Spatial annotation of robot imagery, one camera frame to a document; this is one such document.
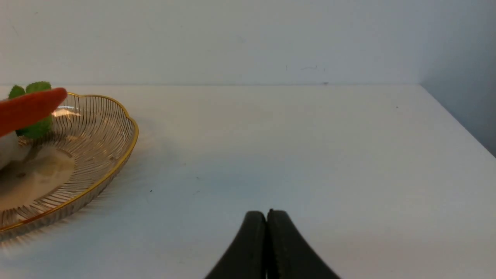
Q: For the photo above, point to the white radish with green leaves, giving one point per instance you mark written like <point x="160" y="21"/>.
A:
<point x="9" y="143"/>

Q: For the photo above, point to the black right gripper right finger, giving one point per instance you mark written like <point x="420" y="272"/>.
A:
<point x="291" y="257"/>

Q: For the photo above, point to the orange carrot with green leaves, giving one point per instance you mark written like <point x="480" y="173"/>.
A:
<point x="23" y="111"/>

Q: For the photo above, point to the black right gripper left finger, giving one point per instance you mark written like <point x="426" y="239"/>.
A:
<point x="244" y="258"/>

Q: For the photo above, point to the gold-rimmed glass plate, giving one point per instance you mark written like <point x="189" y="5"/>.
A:
<point x="52" y="177"/>

